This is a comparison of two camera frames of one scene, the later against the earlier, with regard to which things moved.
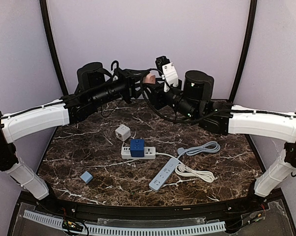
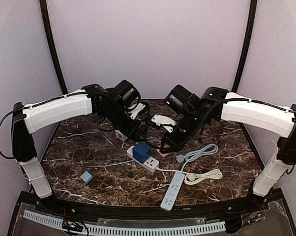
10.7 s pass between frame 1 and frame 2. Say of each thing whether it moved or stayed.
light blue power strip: moved
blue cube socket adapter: moved
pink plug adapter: moved
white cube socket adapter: stayed
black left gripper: moved
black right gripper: moved
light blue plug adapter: stayed
